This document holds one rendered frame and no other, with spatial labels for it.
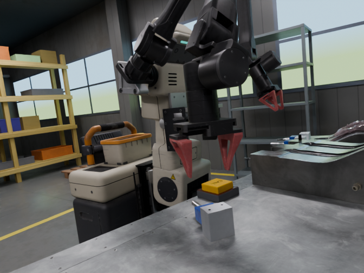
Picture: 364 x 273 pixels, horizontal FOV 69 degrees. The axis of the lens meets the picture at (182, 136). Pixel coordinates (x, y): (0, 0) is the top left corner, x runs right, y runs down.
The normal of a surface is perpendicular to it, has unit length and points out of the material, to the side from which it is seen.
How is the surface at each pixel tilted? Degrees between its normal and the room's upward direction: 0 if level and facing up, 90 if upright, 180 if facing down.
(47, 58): 90
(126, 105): 90
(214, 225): 90
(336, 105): 90
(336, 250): 0
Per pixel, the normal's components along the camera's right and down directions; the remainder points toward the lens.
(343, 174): -0.76, 0.16
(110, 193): 0.80, -0.02
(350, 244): -0.11, -0.99
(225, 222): 0.35, 0.07
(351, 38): -0.59, 0.15
